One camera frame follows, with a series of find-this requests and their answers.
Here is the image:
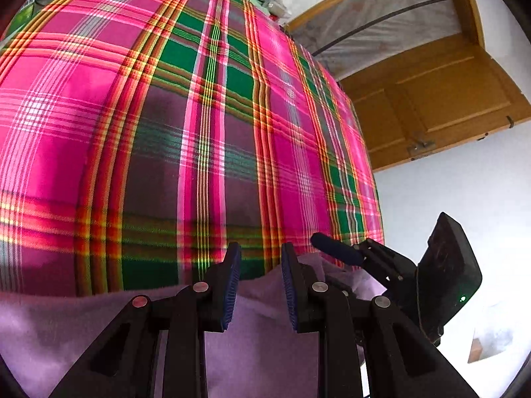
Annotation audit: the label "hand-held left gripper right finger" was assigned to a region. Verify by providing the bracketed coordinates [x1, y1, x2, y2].
[281, 242, 478, 398]

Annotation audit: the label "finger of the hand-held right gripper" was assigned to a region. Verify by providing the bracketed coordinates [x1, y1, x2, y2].
[311, 232, 418, 318]

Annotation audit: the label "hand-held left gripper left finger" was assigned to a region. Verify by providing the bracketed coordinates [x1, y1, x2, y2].
[50, 241, 242, 398]

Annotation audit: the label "purple fleece pants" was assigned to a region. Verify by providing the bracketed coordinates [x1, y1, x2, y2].
[0, 253, 395, 398]

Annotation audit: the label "pink green plaid blanket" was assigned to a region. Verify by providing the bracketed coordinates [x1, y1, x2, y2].
[0, 0, 384, 299]

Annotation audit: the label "wooden door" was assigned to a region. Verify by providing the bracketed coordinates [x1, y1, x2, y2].
[340, 35, 531, 173]

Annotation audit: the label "translucent door curtain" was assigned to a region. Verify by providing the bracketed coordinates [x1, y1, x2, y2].
[290, 0, 464, 80]

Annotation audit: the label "grey plastic packet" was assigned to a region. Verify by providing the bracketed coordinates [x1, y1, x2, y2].
[261, 0, 291, 20]

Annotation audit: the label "metal door handle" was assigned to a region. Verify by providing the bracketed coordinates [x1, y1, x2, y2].
[407, 133, 436, 159]

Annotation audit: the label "wooden door frame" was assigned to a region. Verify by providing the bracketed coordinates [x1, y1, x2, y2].
[286, 0, 487, 50]

